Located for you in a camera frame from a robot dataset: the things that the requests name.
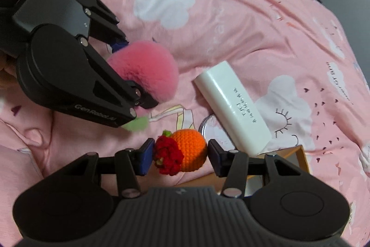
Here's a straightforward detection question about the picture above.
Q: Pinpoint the red crochet berry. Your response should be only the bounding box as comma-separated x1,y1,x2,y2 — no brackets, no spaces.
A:
152,129,184,177

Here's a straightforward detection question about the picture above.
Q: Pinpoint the orange cardboard box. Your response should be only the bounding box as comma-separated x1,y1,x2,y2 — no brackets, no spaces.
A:
173,145,311,199

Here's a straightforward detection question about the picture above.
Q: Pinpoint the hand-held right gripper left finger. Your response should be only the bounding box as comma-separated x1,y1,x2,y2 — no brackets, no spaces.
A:
61,138,155,199

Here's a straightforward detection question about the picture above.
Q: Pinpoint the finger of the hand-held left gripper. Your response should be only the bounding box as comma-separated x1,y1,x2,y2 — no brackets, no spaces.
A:
82,0,130,53
82,40,159,118

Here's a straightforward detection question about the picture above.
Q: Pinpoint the orange crochet ball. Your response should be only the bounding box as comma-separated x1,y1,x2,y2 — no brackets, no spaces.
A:
173,128,208,172

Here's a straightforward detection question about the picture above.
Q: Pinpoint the pink cloud-print duvet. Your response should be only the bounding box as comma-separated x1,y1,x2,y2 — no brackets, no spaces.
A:
0,0,370,237

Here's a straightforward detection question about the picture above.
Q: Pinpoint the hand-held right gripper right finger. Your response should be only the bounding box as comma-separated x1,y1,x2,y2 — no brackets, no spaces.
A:
207,139,308,198

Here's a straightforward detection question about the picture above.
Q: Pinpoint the pink and green fluffy pompom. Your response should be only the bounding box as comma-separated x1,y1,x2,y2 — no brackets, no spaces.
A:
106,40,180,132

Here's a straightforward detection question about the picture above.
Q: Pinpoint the white rectangular box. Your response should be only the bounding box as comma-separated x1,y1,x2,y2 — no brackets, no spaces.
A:
193,60,272,157

